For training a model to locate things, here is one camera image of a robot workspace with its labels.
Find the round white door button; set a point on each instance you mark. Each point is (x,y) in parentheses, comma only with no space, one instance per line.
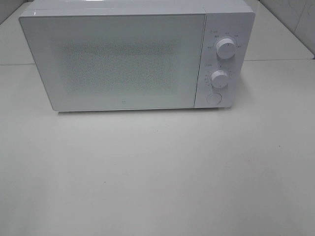
(214,99)

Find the white microwave knob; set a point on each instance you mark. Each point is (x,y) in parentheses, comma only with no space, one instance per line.
(225,47)
(219,79)

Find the white microwave door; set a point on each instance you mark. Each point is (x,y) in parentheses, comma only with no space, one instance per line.
(97,63)

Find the white microwave oven body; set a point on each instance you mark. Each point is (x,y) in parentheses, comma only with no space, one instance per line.
(233,18)

